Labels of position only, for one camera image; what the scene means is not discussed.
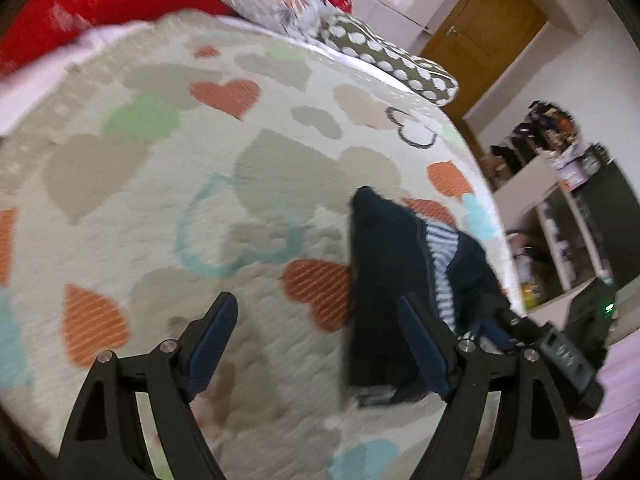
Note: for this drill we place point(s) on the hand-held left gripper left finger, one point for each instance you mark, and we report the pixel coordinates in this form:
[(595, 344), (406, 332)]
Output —
[(212, 350)]

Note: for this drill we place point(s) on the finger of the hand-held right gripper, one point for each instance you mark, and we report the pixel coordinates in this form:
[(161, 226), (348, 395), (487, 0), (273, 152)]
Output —
[(517, 330)]

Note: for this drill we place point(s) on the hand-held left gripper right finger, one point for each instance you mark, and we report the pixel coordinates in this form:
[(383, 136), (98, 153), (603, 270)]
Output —
[(425, 350)]

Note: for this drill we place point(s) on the striped pants with dark patches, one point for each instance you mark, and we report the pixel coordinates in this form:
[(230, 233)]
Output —
[(380, 285)]

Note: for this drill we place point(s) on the yellow container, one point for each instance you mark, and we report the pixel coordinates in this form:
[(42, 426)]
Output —
[(531, 296)]

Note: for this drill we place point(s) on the pale purple cloth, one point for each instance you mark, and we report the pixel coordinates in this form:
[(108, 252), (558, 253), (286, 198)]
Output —
[(615, 410)]

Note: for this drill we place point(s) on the black television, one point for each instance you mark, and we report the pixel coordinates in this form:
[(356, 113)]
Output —
[(615, 210)]

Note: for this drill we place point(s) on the white shelf unit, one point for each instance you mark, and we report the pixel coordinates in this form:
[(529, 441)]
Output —
[(530, 180)]

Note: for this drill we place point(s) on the heart-patterned quilted bedspread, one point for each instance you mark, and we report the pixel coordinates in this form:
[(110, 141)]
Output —
[(150, 185)]

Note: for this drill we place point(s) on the green bolster with white dots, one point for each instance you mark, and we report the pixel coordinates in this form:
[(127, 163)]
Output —
[(400, 60)]

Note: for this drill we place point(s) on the wooden door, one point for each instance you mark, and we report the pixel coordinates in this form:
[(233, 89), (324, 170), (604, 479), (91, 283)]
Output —
[(490, 25)]

